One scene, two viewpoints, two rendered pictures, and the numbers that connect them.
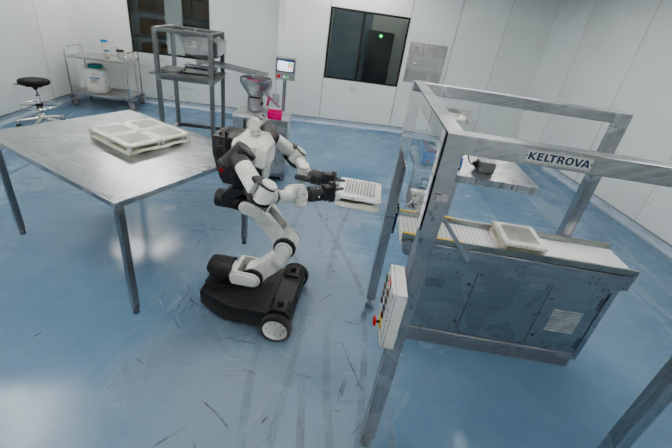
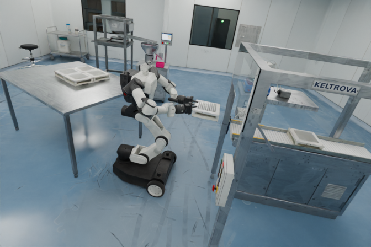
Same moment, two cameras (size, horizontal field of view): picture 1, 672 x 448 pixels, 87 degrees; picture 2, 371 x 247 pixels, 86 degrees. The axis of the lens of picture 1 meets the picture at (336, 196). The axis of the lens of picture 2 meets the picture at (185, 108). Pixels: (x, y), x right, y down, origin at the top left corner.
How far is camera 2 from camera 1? 0.12 m
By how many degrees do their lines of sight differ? 3
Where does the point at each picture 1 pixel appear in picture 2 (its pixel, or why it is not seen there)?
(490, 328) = (286, 194)
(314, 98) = (183, 56)
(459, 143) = (268, 76)
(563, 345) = (333, 206)
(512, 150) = (303, 80)
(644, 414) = not seen: outside the picture
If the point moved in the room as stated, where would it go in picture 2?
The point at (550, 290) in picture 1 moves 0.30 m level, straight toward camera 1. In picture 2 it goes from (325, 171) to (317, 187)
